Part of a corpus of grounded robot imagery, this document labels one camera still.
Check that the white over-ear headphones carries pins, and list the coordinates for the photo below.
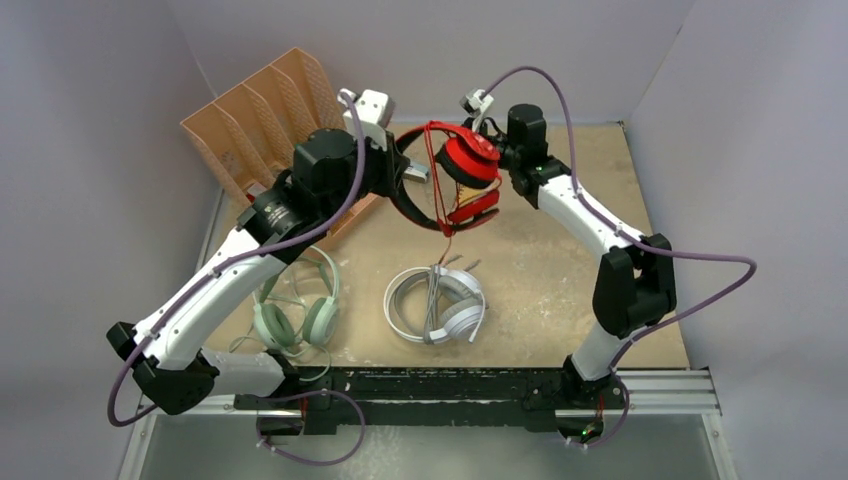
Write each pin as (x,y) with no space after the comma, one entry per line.
(455,306)

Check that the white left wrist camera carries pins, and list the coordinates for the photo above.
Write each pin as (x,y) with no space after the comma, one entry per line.
(374,110)

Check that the light blue stapler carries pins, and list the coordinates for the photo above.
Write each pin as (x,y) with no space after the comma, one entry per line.
(417,172)

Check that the yellow spiral notebook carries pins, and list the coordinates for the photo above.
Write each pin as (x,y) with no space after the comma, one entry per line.
(467,195)

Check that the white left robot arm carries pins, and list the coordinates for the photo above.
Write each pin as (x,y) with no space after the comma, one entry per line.
(165,352)

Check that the peach plastic file organizer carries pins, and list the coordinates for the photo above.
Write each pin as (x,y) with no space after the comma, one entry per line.
(246,136)

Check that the mint green headphones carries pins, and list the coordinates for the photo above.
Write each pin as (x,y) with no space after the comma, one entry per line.
(290,325)

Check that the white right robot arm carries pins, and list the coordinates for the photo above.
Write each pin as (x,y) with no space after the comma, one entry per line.
(634,289)

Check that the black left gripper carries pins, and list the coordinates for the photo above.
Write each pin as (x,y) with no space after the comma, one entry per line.
(392,162)

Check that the red black headphones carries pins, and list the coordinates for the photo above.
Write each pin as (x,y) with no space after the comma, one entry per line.
(470,160)

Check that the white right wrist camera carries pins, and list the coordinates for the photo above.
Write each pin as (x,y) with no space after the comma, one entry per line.
(476,104)

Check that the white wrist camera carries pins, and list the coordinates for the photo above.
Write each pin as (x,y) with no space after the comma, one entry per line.
(476,104)
(374,110)

